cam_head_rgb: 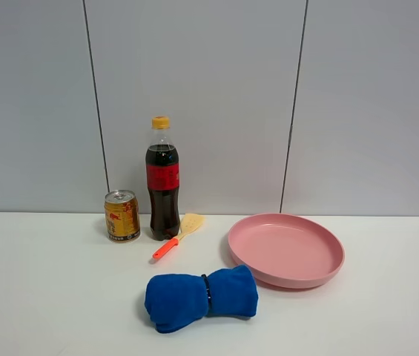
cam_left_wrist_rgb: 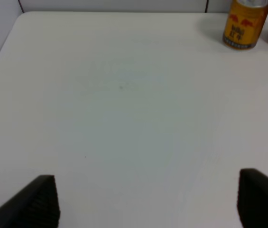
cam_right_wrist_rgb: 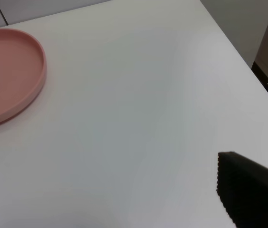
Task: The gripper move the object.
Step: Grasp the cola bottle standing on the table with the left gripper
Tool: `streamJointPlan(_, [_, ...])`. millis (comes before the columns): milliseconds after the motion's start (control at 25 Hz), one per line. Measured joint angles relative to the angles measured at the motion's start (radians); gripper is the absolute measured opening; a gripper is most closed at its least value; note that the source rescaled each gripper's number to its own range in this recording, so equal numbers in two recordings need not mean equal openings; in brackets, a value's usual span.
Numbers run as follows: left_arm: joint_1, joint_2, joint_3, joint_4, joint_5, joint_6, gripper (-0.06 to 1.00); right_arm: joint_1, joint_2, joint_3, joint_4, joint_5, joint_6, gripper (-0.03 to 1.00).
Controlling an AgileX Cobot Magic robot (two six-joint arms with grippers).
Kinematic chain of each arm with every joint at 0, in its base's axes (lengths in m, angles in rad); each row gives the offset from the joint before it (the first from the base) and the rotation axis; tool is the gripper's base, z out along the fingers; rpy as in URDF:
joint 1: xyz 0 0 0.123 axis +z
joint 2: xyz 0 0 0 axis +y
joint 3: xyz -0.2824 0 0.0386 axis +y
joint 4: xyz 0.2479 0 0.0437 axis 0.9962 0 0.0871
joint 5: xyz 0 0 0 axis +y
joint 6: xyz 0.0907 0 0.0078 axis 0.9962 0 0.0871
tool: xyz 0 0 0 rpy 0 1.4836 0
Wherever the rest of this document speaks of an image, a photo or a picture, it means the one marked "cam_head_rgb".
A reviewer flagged black elastic band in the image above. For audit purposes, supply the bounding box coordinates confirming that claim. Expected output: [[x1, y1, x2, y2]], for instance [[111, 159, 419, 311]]
[[201, 274, 212, 311]]

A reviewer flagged yellow spatula orange handle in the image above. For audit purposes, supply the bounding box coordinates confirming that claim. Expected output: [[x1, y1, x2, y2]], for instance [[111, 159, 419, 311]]
[[152, 214, 205, 260]]

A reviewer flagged rolled blue towel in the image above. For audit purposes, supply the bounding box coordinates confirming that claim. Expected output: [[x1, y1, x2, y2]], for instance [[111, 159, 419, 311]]
[[144, 266, 258, 334]]

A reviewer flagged gold energy drink can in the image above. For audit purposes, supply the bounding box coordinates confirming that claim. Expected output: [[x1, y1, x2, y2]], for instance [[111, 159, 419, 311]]
[[105, 190, 140, 243]]

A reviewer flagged pink round plate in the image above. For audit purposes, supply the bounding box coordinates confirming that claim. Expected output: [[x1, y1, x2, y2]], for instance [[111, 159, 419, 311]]
[[228, 214, 345, 289]]

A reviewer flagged cola bottle yellow cap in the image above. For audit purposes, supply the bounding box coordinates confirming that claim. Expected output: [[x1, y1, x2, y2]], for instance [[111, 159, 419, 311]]
[[145, 116, 180, 241]]

